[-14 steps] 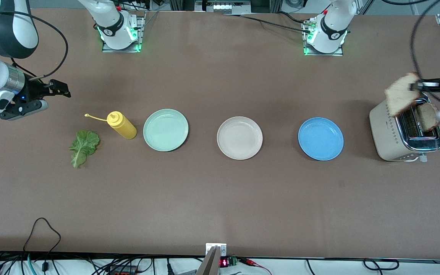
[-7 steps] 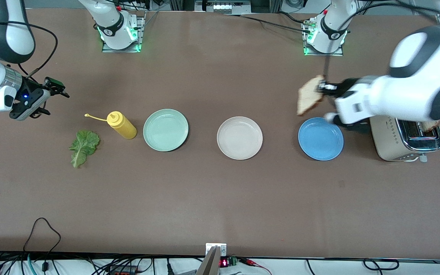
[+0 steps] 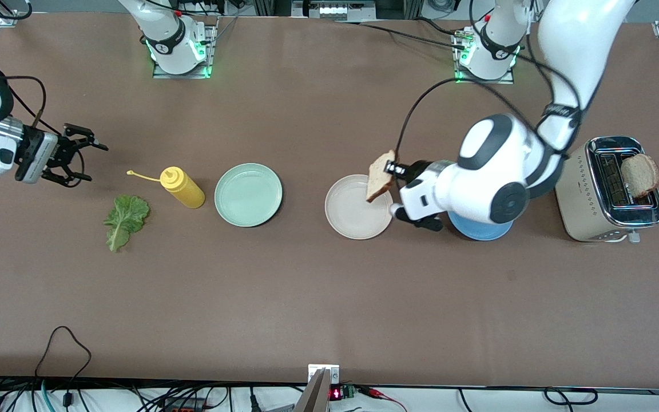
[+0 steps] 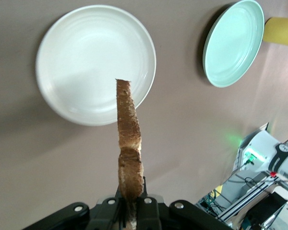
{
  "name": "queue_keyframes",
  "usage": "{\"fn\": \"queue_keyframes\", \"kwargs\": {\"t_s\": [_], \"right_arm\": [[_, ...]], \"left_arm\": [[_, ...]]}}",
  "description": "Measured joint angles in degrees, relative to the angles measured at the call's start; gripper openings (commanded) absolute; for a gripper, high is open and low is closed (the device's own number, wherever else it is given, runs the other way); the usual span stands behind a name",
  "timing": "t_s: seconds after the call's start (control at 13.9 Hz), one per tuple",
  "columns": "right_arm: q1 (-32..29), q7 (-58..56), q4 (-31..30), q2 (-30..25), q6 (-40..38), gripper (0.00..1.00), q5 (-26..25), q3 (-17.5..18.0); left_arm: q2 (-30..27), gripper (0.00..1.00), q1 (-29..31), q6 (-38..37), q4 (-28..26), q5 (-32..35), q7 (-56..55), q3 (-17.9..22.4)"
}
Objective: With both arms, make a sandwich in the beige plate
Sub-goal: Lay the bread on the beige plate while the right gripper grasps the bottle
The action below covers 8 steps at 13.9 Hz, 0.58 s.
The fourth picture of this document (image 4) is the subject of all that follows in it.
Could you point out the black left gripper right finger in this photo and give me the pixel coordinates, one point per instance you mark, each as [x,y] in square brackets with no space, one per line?
[148,213]

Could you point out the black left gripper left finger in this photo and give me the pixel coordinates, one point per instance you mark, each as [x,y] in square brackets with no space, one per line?
[103,215]

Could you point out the mint green plate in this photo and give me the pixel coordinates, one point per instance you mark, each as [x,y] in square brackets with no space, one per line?
[232,45]

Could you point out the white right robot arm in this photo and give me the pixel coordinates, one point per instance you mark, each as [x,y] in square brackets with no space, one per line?
[259,146]

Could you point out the toasted bread slice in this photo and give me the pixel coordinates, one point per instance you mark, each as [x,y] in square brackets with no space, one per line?
[128,134]

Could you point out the beige plate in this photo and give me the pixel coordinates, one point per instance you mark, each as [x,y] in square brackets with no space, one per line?
[86,60]

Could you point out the aluminium frame rail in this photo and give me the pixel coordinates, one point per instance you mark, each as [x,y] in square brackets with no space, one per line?
[242,203]

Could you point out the yellow squeeze bottle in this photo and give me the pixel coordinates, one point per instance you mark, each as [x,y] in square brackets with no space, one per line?
[280,31]

